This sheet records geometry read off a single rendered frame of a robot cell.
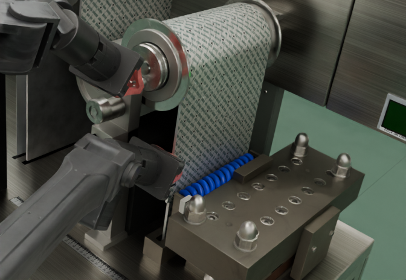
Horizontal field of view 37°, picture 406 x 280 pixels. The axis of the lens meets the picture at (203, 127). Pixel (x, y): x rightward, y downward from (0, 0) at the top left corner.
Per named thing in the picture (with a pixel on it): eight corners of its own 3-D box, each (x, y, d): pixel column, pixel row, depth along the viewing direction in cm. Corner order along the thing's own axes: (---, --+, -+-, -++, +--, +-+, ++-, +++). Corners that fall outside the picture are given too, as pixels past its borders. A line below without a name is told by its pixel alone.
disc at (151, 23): (114, 86, 101) (125, 3, 94) (116, 85, 102) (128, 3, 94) (179, 127, 95) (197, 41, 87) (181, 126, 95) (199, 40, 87)
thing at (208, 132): (165, 201, 103) (178, 106, 94) (244, 156, 120) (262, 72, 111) (167, 203, 103) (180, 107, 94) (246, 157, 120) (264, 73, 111)
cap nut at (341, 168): (327, 172, 117) (333, 152, 114) (336, 165, 119) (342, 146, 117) (344, 180, 115) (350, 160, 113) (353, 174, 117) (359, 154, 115)
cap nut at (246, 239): (228, 244, 94) (233, 221, 91) (242, 234, 96) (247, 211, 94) (247, 256, 92) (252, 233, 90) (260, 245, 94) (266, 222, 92)
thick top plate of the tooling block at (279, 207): (164, 245, 100) (168, 216, 97) (290, 163, 129) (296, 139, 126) (241, 297, 92) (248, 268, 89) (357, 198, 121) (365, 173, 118)
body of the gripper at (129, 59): (124, 100, 83) (95, 80, 77) (74, 75, 88) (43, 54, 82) (147, 60, 84) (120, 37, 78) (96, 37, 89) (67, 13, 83)
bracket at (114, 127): (82, 239, 109) (91, 88, 94) (109, 224, 114) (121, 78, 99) (101, 253, 107) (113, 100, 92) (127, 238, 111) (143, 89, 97)
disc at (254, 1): (208, 55, 120) (224, -16, 112) (209, 54, 120) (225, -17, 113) (268, 87, 113) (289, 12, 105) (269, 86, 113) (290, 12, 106)
